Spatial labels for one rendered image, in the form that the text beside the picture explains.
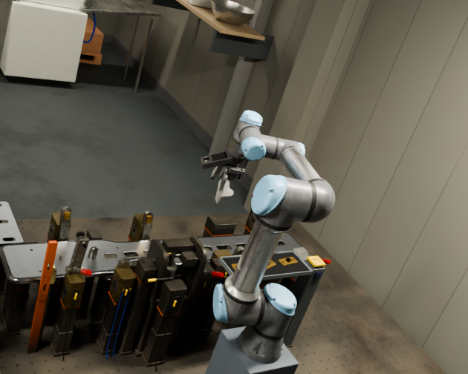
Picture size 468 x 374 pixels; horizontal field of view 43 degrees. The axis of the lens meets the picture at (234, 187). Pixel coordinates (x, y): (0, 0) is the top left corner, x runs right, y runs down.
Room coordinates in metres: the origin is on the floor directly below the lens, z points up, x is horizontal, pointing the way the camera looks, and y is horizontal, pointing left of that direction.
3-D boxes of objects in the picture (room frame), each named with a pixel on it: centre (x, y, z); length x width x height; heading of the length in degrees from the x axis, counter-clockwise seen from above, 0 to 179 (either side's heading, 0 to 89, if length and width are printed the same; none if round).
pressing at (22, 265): (2.13, 0.16, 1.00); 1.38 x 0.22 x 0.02; 129
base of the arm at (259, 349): (1.59, -0.25, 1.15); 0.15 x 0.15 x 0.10
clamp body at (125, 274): (1.77, 0.27, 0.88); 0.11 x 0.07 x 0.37; 39
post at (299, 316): (2.15, -0.42, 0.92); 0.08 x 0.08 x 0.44; 39
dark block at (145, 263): (1.80, 0.21, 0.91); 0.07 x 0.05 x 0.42; 39
